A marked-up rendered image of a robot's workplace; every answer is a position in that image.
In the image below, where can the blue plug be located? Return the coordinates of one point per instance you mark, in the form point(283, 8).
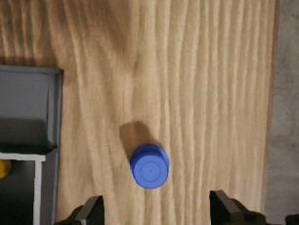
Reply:
point(149, 163)

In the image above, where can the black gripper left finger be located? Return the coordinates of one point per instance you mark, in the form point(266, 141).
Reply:
point(91, 213)

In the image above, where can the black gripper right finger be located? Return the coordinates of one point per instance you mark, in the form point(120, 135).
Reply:
point(226, 211)

